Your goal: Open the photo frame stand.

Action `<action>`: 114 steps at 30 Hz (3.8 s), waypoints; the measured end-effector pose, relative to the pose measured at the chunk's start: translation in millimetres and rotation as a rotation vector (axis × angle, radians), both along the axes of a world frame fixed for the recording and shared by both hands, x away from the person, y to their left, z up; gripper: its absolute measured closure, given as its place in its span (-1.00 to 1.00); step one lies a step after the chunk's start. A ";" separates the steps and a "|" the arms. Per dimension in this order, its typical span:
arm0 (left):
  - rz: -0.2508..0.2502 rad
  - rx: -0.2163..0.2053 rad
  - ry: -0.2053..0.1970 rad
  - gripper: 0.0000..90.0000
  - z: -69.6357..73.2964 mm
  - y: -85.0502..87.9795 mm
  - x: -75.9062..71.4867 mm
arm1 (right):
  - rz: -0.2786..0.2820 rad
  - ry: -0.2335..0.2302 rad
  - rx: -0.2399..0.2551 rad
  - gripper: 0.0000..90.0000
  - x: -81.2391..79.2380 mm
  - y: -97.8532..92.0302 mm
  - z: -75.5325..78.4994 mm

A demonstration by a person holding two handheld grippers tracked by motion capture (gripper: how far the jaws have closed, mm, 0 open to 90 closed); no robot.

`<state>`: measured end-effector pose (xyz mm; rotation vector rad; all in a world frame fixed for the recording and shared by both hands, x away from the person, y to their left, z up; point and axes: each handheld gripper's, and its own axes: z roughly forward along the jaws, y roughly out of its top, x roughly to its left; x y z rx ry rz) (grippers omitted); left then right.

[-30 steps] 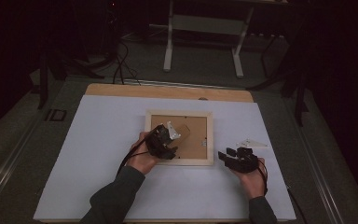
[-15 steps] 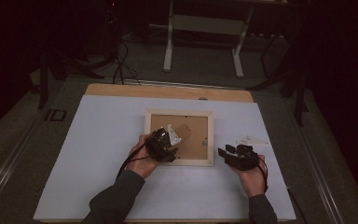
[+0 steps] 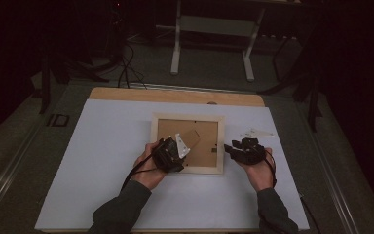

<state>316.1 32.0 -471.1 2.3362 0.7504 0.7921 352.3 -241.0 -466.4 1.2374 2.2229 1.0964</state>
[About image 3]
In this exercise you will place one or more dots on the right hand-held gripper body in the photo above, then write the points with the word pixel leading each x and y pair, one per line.
pixel 251 152

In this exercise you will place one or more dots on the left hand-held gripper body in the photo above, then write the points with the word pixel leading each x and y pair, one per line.
pixel 167 156

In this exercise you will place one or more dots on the wooden picture frame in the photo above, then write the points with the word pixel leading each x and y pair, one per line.
pixel 207 130

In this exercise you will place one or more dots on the person's right hand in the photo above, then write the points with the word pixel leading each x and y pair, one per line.
pixel 261 175

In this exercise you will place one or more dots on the person's left hand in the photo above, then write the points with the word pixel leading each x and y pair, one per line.
pixel 147 172

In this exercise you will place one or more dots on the white table mat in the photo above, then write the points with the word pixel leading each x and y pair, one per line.
pixel 110 130

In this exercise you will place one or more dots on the black stand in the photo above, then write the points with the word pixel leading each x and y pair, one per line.
pixel 313 97
pixel 45 84

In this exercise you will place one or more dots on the black floor box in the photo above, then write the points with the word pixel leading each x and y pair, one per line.
pixel 57 120

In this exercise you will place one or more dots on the white metal stand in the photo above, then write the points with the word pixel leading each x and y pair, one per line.
pixel 214 26

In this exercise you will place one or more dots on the aluminium floor rail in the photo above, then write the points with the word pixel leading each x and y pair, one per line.
pixel 6 175
pixel 331 169

